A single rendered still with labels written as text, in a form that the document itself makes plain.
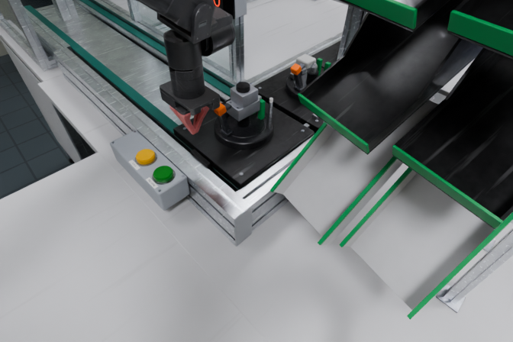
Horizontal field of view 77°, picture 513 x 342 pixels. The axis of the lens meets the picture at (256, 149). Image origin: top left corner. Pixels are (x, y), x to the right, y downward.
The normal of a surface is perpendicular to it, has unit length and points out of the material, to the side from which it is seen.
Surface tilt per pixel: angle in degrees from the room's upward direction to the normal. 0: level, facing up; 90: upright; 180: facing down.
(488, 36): 115
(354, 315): 0
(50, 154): 0
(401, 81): 25
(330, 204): 45
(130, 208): 0
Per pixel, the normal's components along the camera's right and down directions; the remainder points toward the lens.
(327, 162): -0.57, -0.23
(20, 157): 0.02, -0.72
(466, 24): -0.75, 0.65
